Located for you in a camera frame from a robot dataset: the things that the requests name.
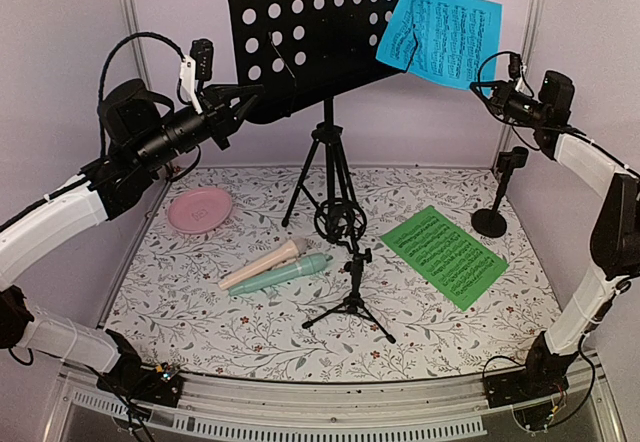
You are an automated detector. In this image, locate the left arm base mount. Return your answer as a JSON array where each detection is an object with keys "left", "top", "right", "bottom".
[{"left": 96, "top": 329, "right": 184, "bottom": 408}]

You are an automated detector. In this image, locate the front metal rail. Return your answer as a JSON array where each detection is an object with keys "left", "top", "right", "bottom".
[{"left": 43, "top": 361, "right": 628, "bottom": 441}]

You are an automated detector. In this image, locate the black braided left cable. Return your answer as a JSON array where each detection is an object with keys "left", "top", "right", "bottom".
[{"left": 98, "top": 31, "right": 189, "bottom": 163}]

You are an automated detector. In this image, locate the right metal frame post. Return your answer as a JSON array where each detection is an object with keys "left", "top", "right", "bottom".
[{"left": 492, "top": 0, "right": 549, "bottom": 173}]

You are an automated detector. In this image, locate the metal frame post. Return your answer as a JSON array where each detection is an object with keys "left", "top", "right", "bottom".
[
  {"left": 492, "top": 0, "right": 549, "bottom": 173},
  {"left": 120, "top": 0, "right": 152, "bottom": 90}
]

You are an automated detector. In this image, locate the mint green toy microphone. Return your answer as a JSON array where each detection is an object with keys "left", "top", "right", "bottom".
[{"left": 228, "top": 253, "right": 333, "bottom": 296}]

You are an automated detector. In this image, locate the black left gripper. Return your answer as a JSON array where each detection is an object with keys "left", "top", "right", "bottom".
[{"left": 134, "top": 81, "right": 265, "bottom": 172}]

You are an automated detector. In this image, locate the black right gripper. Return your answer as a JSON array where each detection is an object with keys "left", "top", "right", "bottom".
[{"left": 471, "top": 79, "right": 548, "bottom": 129}]

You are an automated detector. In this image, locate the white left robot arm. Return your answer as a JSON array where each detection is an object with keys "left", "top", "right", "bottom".
[{"left": 1, "top": 79, "right": 264, "bottom": 396}]

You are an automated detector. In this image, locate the left metal frame post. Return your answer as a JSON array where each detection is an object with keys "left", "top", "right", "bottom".
[{"left": 120, "top": 0, "right": 152, "bottom": 90}]

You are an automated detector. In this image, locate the black round-base mic stand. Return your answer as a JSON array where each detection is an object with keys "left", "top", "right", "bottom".
[{"left": 471, "top": 146, "right": 529, "bottom": 238}]

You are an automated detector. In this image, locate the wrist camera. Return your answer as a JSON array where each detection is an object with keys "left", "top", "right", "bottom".
[
  {"left": 177, "top": 38, "right": 214, "bottom": 114},
  {"left": 508, "top": 52, "right": 533, "bottom": 95}
]

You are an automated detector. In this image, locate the black small tripod mic stand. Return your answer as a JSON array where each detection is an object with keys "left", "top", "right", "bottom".
[{"left": 302, "top": 198, "right": 396, "bottom": 344}]

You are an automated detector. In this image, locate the black tripod music stand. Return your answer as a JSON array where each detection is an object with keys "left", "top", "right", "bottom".
[{"left": 228, "top": 0, "right": 398, "bottom": 215}]

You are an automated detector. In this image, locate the floral patterned table mat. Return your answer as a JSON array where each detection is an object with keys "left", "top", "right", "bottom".
[{"left": 106, "top": 167, "right": 560, "bottom": 383}]

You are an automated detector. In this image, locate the beige toy microphone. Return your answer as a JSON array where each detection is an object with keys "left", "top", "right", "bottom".
[{"left": 218, "top": 238, "right": 308, "bottom": 290}]

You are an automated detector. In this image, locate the green paper sheet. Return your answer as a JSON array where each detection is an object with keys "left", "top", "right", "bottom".
[{"left": 381, "top": 206, "right": 509, "bottom": 311}]

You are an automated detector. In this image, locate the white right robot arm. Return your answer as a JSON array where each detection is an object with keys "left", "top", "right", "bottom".
[{"left": 473, "top": 71, "right": 639, "bottom": 398}]

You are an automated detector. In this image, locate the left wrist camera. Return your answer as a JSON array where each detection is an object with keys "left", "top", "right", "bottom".
[{"left": 177, "top": 38, "right": 214, "bottom": 114}]

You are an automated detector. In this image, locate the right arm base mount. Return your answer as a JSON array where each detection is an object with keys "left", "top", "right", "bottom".
[{"left": 481, "top": 332, "right": 585, "bottom": 432}]

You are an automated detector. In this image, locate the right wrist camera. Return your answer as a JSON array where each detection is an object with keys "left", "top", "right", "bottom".
[{"left": 508, "top": 52, "right": 533, "bottom": 95}]

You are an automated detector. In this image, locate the blue printed paper sheet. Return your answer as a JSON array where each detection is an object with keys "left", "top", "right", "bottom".
[{"left": 376, "top": 0, "right": 502, "bottom": 90}]

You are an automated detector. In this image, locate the pink round pad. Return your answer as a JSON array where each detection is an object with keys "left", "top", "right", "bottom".
[{"left": 167, "top": 187, "right": 233, "bottom": 235}]

